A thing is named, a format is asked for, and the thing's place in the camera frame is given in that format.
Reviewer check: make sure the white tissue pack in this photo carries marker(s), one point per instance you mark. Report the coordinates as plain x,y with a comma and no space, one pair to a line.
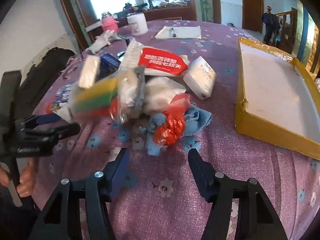
200,77

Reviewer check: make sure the pink bottle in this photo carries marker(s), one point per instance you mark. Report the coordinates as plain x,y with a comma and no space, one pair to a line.
108,23

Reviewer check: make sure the light blue towel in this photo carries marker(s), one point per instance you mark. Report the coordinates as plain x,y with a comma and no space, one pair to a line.
197,116

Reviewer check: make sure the multicolour sponge pack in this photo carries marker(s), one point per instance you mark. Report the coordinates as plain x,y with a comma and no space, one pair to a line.
95,97

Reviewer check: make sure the wooden sideboard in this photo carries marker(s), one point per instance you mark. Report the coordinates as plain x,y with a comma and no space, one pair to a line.
167,12

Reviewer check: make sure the yellow cardboard box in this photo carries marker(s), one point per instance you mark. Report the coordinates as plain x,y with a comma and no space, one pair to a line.
270,85

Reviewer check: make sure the brown wooden door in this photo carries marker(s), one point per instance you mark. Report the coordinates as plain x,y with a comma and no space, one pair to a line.
252,5

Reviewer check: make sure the dark blue box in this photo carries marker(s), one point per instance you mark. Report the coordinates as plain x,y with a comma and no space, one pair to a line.
110,62

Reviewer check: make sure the white packet with red label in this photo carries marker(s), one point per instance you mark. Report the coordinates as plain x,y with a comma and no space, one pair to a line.
162,60

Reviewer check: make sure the black bag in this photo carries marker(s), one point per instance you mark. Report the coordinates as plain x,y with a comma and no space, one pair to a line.
42,80

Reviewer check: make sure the white plastic jar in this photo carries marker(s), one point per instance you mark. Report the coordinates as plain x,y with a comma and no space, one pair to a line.
137,23

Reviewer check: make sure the white notepad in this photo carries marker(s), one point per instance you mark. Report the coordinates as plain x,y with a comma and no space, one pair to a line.
185,32

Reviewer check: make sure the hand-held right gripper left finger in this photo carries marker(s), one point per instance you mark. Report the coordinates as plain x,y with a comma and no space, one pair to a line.
117,172

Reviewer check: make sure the person's left hand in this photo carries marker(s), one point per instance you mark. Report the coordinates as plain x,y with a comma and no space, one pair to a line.
26,180

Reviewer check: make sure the white glove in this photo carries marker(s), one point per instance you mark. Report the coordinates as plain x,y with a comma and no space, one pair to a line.
102,41

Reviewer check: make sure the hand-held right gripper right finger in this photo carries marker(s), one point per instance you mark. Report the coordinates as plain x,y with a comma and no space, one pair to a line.
200,175

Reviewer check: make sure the white plastic bag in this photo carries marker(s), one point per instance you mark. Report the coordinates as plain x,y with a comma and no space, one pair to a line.
160,92

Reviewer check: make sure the white shiny packet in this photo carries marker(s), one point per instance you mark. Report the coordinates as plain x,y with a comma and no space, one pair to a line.
88,71

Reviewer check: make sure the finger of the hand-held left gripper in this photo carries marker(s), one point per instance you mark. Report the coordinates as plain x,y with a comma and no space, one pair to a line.
37,119
65,130

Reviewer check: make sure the blue and orange packet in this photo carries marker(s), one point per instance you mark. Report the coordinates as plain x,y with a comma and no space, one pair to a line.
60,97

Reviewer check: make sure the black pen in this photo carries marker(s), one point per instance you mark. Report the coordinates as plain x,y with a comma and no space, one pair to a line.
173,32

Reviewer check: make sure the wooden staircase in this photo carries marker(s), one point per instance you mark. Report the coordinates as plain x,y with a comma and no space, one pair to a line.
287,27

